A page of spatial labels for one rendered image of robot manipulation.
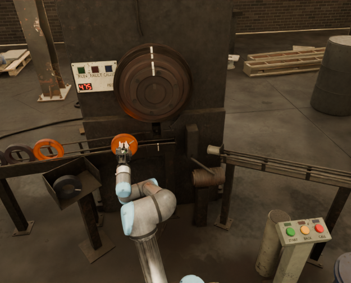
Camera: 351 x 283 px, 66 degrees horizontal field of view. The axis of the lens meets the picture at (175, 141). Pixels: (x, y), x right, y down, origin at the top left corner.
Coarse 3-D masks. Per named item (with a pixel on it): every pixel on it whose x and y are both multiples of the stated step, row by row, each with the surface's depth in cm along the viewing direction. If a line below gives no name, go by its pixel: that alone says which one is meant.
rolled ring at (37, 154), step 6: (36, 144) 171; (42, 144) 172; (48, 144) 172; (54, 144) 173; (60, 144) 176; (36, 150) 174; (60, 150) 176; (36, 156) 176; (42, 156) 178; (60, 156) 178
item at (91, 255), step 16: (80, 160) 169; (48, 176) 158; (80, 176) 170; (96, 176) 165; (48, 192) 162; (80, 192) 159; (64, 208) 151; (80, 208) 172; (96, 240) 190; (96, 256) 189
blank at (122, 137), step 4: (116, 136) 155; (120, 136) 154; (124, 136) 154; (128, 136) 154; (132, 136) 157; (112, 140) 156; (116, 140) 154; (120, 140) 155; (124, 140) 155; (128, 140) 156; (132, 140) 156; (112, 144) 156; (116, 144) 156; (132, 144) 157; (136, 144) 158; (112, 148) 157; (132, 148) 159; (136, 148) 159; (132, 152) 160
